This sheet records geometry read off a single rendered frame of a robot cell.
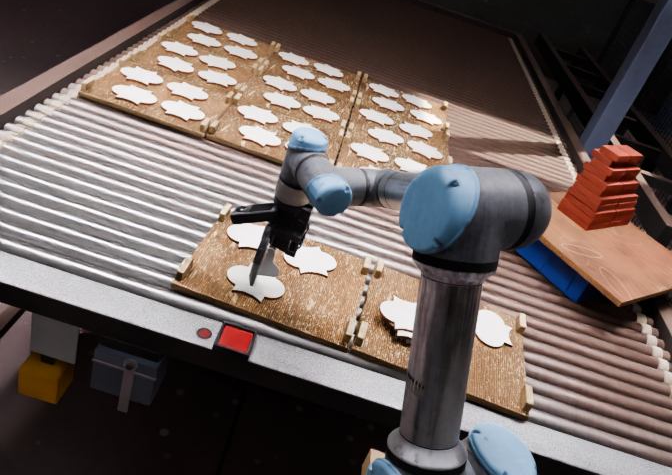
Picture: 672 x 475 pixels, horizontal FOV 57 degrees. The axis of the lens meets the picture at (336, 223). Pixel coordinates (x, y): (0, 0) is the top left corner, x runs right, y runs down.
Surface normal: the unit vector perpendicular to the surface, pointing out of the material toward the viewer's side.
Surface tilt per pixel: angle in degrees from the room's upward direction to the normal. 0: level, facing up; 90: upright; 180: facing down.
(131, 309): 0
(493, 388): 0
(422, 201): 82
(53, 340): 90
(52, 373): 0
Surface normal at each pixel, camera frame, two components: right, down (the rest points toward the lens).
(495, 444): 0.42, -0.79
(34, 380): -0.13, 0.50
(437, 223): -0.86, -0.15
